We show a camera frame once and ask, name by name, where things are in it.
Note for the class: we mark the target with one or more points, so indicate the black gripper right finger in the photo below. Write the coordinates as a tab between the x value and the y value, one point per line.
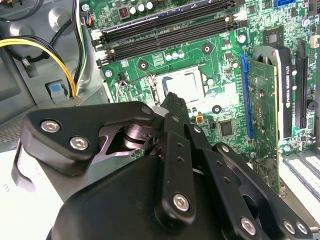
225	175

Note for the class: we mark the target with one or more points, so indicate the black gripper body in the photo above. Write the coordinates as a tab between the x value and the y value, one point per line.
112	207

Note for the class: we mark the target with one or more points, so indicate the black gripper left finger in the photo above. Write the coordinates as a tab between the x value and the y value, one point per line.
62	150

